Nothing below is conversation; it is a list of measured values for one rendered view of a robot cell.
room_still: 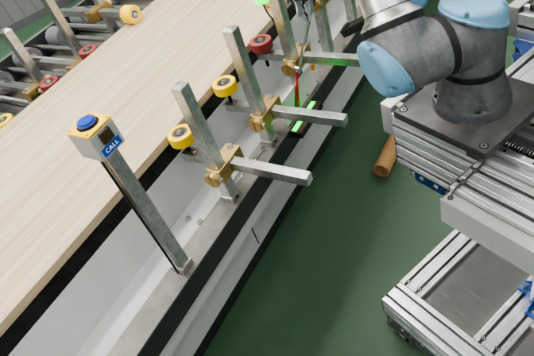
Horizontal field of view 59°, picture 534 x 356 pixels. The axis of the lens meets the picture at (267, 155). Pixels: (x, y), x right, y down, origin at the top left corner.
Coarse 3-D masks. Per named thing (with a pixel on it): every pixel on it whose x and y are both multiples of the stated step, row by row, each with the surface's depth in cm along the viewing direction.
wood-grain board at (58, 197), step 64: (192, 0) 213; (128, 64) 184; (192, 64) 170; (64, 128) 162; (128, 128) 151; (0, 192) 144; (64, 192) 136; (0, 256) 123; (64, 256) 119; (0, 320) 108
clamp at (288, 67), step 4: (296, 44) 167; (308, 44) 166; (300, 48) 164; (308, 48) 166; (300, 52) 162; (296, 56) 161; (284, 60) 161; (288, 60) 161; (292, 60) 160; (296, 60) 160; (284, 64) 160; (288, 64) 159; (292, 64) 160; (296, 64) 161; (284, 68) 161; (288, 68) 160; (292, 68) 159; (284, 72) 162; (288, 72) 161; (292, 72) 161
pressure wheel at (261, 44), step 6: (258, 36) 171; (264, 36) 170; (252, 42) 169; (258, 42) 169; (264, 42) 167; (270, 42) 168; (252, 48) 169; (258, 48) 167; (264, 48) 167; (270, 48) 169
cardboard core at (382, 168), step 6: (390, 138) 235; (390, 144) 232; (384, 150) 230; (390, 150) 229; (384, 156) 227; (390, 156) 227; (396, 156) 230; (378, 162) 226; (384, 162) 225; (390, 162) 226; (378, 168) 230; (384, 168) 231; (390, 168) 225; (378, 174) 229; (384, 174) 228
